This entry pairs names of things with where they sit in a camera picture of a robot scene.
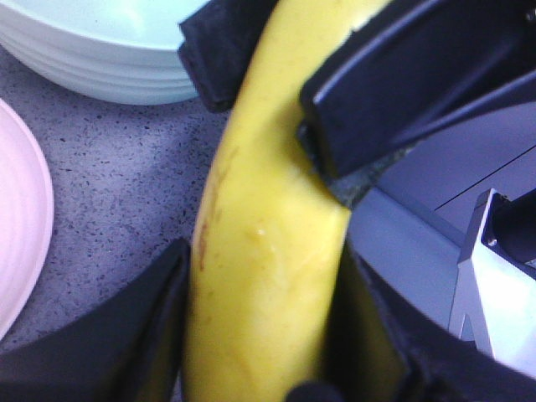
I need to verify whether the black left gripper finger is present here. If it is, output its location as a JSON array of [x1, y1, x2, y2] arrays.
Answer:
[[326, 244, 535, 401], [1, 239, 190, 401]]

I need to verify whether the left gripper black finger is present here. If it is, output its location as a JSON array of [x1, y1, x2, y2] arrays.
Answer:
[[178, 0, 277, 112], [297, 1, 535, 208]]

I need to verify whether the yellow banana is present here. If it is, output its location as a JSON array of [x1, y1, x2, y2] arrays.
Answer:
[[182, 1, 384, 401]]

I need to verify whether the green bowl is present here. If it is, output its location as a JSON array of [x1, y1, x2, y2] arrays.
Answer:
[[1, 1, 205, 106]]

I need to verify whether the pink plate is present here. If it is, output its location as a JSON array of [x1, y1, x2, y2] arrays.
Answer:
[[1, 101, 54, 337]]

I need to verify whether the silver metal bracket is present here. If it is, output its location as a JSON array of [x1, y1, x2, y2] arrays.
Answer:
[[448, 188, 535, 377]]

